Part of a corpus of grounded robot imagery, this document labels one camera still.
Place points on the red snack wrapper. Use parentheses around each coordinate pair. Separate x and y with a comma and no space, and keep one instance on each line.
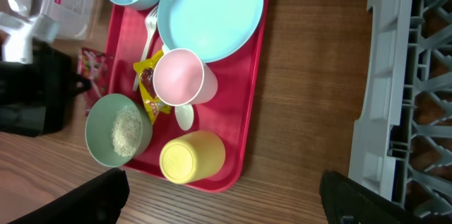
(95,66)

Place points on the yellow snack wrapper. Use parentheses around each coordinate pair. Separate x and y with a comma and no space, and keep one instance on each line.
(145,72)

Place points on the red plastic tray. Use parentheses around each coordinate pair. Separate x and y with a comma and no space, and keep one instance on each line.
(228,114)

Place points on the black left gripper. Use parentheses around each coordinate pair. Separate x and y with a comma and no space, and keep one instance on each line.
(34,96)

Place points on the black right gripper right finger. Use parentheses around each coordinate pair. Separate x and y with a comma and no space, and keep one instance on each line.
(345,201)

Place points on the yellow plastic cup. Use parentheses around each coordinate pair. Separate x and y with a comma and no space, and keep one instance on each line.
(192,157)

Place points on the pink plastic cup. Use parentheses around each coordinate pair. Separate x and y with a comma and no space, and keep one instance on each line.
(181,78)

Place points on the white rice grains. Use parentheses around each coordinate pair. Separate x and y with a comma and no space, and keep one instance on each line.
(126,131)

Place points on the light blue plate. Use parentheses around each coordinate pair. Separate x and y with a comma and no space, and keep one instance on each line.
(212,29)

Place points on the white plastic spoon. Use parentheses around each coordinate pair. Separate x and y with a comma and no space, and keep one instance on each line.
(185,116)

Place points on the grey dishwasher rack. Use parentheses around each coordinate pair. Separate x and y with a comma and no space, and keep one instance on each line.
(401,142)

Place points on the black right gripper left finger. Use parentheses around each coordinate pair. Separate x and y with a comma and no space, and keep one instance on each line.
(99,200)

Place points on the green bowl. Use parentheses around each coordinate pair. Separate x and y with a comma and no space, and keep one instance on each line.
(98,130)

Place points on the white plastic fork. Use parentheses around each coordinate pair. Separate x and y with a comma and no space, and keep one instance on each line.
(151,27)

